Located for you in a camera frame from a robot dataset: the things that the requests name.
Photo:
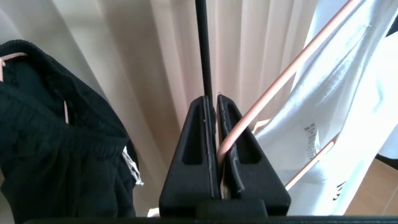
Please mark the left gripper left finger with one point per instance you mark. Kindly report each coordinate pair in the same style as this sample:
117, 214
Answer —
192, 180

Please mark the pink clothes hanger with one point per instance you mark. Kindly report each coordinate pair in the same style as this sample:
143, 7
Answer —
14, 56
280, 82

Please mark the black shorts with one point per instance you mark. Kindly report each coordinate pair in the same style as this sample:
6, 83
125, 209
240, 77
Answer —
46, 155

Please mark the black clothes rack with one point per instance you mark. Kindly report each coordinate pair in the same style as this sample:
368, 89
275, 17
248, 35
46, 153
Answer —
203, 46

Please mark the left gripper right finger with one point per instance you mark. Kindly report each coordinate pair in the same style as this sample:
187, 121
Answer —
264, 186

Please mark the white garment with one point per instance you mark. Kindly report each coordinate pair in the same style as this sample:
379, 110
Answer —
342, 109

